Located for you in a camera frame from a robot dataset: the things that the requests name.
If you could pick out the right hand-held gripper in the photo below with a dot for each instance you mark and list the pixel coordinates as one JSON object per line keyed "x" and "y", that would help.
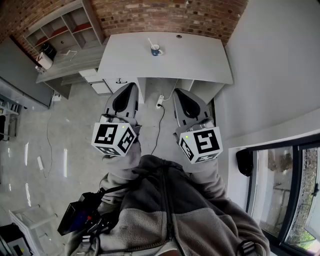
{"x": 206, "y": 142}

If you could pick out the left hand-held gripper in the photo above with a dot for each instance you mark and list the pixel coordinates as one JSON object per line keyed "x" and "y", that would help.
{"x": 107, "y": 137}

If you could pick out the blue mug with spoon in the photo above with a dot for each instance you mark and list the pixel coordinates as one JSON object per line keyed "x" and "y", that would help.
{"x": 155, "y": 51}

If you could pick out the person's left forearm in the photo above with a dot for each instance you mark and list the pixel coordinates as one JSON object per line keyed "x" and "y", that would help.
{"x": 122, "y": 167}

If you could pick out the person's right forearm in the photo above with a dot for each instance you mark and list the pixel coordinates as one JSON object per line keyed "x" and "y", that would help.
{"x": 205, "y": 180}

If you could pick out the white desk drawer cabinet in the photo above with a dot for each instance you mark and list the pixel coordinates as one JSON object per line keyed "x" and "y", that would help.
{"x": 111, "y": 85}

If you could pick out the drawer key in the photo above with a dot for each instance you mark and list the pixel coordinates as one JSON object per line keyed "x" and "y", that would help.
{"x": 119, "y": 80}

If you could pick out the white desk side cabinet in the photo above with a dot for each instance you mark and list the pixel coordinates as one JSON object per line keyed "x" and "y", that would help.
{"x": 212, "y": 91}

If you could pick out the grey wooden sideboard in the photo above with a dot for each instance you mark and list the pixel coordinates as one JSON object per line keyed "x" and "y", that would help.
{"x": 75, "y": 65}

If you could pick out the white plug adapter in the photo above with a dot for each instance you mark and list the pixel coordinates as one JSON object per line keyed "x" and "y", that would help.
{"x": 56, "y": 97}

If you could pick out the black speaker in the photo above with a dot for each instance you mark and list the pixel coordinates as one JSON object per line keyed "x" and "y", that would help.
{"x": 244, "y": 162}

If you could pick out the white bucket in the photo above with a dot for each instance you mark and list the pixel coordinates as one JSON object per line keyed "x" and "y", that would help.
{"x": 45, "y": 61}

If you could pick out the small bottle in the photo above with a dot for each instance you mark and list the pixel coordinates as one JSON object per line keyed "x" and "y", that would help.
{"x": 40, "y": 69}

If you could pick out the black kitchen appliance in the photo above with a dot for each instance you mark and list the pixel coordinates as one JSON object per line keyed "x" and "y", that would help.
{"x": 48, "y": 50}

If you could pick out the wooden shelf unit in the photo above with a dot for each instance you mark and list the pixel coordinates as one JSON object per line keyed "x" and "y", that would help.
{"x": 75, "y": 22}

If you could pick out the small white power strip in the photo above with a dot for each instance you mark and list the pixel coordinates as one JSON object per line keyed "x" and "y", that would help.
{"x": 40, "y": 163}

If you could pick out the metal rack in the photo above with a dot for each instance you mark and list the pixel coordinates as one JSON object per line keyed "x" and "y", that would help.
{"x": 10, "y": 115}

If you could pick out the person's grey fleece jacket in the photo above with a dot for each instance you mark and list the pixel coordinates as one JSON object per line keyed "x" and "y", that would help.
{"x": 155, "y": 220}

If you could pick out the black battery pack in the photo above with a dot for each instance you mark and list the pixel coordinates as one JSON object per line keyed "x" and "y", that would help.
{"x": 75, "y": 215}

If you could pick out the black equipment case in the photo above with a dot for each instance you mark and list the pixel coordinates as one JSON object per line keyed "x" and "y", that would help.
{"x": 13, "y": 241}

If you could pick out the white drawer pedestal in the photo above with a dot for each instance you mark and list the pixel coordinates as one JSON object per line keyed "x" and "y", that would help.
{"x": 87, "y": 73}

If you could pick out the black window frame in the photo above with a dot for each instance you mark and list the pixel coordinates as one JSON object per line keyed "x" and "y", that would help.
{"x": 292, "y": 200}

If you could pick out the white metal frame chair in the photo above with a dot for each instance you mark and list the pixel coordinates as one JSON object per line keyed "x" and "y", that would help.
{"x": 30, "y": 220}

